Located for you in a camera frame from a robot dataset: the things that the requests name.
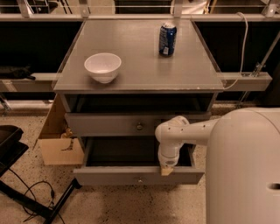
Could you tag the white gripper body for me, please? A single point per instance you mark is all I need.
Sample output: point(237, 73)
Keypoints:
point(168, 161)

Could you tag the grey drawer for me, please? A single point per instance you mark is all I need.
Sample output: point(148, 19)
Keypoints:
point(132, 160)
point(114, 124)

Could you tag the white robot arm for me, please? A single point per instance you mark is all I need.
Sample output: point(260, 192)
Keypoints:
point(242, 162)

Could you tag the grey drawer cabinet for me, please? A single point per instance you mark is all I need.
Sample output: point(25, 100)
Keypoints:
point(147, 83)

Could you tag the grey top drawer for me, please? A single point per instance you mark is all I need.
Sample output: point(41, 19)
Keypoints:
point(114, 124)

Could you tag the white bowl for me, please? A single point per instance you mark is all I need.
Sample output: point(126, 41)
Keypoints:
point(103, 67)

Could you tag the cardboard box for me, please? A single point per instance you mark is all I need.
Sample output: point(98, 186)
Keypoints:
point(56, 140)

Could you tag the blue soda can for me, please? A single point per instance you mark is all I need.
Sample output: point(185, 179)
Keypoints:
point(167, 39)

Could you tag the black stand base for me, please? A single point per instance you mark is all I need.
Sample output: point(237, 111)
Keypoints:
point(11, 149)

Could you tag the black cloth on rail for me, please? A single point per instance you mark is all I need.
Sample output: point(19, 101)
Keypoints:
point(16, 72)

